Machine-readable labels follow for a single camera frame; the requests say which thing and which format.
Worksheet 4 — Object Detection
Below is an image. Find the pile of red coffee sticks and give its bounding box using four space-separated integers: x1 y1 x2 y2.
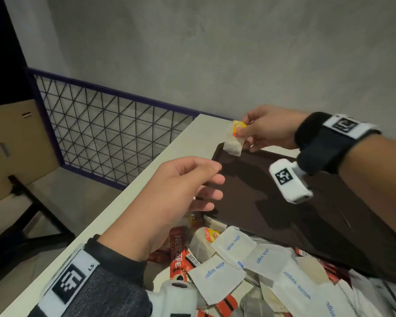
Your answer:
147 213 350 317

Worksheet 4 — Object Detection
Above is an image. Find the light wooden cabinet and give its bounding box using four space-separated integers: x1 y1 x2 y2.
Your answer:
0 99 60 208

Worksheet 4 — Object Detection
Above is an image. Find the pile of white sugar packets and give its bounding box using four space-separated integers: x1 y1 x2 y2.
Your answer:
188 226 396 317

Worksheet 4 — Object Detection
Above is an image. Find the person's right hand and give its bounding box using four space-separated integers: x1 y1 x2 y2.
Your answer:
233 105 309 152

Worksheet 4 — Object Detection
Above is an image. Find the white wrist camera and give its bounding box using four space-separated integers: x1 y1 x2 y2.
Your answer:
268 158 313 204
147 280 198 317

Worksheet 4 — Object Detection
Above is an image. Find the pile of tea bags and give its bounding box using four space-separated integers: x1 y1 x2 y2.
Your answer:
188 226 330 317

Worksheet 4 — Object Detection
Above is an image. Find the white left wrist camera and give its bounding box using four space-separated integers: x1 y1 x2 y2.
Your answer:
147 280 198 317

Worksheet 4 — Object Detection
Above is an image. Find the black side table frame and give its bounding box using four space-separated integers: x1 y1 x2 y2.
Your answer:
0 174 76 291

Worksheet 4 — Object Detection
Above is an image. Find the white tea bag yellow tag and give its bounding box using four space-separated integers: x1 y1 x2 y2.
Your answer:
223 120 247 158

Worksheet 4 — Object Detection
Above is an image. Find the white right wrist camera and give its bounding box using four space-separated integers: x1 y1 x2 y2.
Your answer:
268 158 313 204

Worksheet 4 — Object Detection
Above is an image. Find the person's right forearm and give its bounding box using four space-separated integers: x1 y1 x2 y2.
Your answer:
338 134 396 243

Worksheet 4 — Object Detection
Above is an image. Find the black left wrist band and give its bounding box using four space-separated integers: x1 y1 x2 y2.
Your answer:
28 235 152 317

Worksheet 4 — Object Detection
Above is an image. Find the dark brown tray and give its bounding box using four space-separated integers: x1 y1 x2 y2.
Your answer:
203 143 396 288

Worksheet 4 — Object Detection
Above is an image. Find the person's left hand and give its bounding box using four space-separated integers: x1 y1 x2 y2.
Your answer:
97 156 226 262

